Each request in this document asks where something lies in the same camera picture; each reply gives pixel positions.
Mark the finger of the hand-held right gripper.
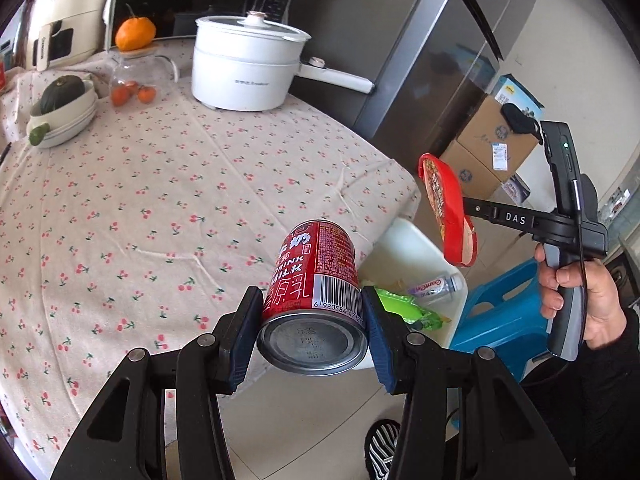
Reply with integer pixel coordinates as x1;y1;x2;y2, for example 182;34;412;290
462;197;534;235

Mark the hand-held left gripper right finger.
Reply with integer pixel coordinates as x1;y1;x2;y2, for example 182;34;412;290
361;285;581;480

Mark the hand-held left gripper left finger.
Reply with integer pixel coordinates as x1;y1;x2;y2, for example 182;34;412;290
50;286;265;480

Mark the green snack bag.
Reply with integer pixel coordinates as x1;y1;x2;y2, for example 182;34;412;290
375;287;453;333

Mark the red snack packet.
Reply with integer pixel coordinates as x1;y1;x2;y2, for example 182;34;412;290
417;154;478;267

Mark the clear plastic bottle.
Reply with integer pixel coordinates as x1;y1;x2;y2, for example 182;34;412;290
407;274;463;303

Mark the red drink can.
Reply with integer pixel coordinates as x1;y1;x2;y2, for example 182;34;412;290
256;219;370;376

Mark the white trash bin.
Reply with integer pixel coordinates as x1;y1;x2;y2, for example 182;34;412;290
356;217;469;351

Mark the person's right forearm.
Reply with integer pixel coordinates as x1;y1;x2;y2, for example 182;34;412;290
520;305;640;480

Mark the person's right hand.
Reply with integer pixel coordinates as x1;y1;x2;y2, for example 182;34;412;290
534;242;628;351

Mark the large cardboard box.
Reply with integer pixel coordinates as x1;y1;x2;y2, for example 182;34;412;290
439;140;506;198
455;94;538;183

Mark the black pouch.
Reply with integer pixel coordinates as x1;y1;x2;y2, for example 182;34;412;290
501;103;541;136

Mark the blue plastic stool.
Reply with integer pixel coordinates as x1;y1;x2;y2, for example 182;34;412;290
450;257;556;381

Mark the striped slipper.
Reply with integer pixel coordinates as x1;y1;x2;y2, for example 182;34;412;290
364;419;403;480

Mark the blue printed box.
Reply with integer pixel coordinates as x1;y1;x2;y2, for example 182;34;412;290
492;75;546;111

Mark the cherry print tablecloth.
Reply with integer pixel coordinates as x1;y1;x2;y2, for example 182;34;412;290
0;35;421;480

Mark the grey refrigerator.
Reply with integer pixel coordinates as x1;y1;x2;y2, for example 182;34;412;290
350;0;546;161

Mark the white electric cooking pot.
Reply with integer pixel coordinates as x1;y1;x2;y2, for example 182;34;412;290
191;11;376;112

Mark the white bowl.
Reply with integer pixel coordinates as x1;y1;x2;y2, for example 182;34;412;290
26;77;99;149

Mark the glass jar with wooden lid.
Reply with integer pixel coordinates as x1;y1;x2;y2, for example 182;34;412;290
109;49;163;107

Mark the dark green squash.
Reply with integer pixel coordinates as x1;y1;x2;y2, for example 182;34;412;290
40;75;87;113

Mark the orange tangerine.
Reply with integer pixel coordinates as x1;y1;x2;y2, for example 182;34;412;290
115;5;157;52

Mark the black microwave oven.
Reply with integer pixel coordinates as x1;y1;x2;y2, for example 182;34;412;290
102;0;303;53

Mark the cream air fryer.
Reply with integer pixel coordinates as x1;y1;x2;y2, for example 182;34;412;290
25;0;126;72

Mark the black cable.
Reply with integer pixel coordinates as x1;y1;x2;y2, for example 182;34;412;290
572;180;590;311

